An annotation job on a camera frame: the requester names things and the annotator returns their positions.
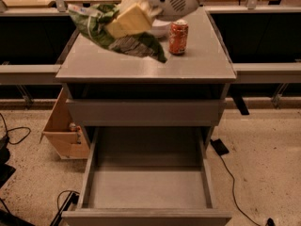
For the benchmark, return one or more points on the green jalapeno chip bag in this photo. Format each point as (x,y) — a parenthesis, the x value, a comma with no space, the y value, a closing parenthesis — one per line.
(91,24)

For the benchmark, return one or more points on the small can in box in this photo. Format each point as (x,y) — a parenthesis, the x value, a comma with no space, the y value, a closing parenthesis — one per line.
(74,128)

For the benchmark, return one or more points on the white ceramic bowl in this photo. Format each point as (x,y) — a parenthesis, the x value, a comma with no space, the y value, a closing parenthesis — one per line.
(159,28)

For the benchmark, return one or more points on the open grey middle drawer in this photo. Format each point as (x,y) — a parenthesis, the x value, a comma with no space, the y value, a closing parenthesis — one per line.
(147,176)

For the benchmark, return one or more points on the brown cardboard box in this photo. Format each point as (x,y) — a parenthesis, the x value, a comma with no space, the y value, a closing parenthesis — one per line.
(68,145)

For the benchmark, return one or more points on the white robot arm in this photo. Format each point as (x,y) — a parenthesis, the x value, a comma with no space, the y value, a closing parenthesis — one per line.
(137,16)

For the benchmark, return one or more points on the closed grey top drawer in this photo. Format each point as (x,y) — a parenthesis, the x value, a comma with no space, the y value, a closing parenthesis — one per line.
(146,112)

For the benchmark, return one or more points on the black equipment at left edge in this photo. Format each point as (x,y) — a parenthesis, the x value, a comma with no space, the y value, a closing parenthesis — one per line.
(6,171)

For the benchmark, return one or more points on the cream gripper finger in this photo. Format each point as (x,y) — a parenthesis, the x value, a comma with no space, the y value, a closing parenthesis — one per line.
(125,4)
(133,21)

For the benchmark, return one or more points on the orange soda can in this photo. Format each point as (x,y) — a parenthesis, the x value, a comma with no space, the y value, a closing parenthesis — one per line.
(178,34)

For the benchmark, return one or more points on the grey drawer cabinet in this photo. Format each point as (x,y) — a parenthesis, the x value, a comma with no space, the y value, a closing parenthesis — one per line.
(204,72)

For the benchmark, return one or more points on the black power adapter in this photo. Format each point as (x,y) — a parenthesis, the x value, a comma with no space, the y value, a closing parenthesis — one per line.
(219,147)

